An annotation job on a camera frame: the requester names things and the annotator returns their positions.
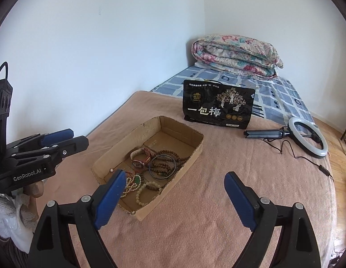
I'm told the black snack bag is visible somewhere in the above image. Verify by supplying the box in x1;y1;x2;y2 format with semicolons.
183;79;255;130

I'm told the black folded tripod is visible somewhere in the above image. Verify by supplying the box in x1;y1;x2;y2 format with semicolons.
243;128;290;140

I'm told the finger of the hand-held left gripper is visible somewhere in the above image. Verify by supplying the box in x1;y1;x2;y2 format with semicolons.
11;136;89;171
7;129;74;154

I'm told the white pearl necklace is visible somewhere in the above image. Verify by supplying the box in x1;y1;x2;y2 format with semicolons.
120;176;137;200

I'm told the green jade pendant red cord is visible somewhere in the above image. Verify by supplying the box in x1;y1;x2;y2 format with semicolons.
125;170;145;190

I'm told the floral folded quilt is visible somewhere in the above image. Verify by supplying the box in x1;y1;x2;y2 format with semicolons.
191;33;284;81

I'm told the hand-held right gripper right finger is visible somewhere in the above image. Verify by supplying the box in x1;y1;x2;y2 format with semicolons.
224;172;321;268

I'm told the person's left hand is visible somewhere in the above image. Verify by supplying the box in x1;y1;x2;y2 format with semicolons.
0;183;44;253

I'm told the dark blue bangle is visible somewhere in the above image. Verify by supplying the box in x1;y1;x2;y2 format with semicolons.
149;155;178;180

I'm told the pink blanket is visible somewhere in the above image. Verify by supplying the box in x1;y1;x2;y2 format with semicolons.
0;90;336;268

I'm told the white ring light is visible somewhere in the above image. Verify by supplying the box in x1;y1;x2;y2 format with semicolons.
288;117;328;157

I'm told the blue patterned bed sheet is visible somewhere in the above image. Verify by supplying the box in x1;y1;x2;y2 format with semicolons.
149;64;321;126

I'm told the pale green bead bracelet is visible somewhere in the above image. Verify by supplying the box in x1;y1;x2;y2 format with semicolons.
135;181;164;207

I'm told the black ring light cable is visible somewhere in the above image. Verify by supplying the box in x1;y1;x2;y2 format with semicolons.
263;138;334;180

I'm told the cardboard box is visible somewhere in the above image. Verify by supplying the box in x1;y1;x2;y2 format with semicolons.
91;116;205;221

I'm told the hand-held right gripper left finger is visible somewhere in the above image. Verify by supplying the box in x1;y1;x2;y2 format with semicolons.
27;170;127;268

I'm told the brown wooden bead bracelet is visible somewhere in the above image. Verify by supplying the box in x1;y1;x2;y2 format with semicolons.
149;150;190;179

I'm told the pink strap wristwatch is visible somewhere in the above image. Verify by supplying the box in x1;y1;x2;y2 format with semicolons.
130;147;158;169

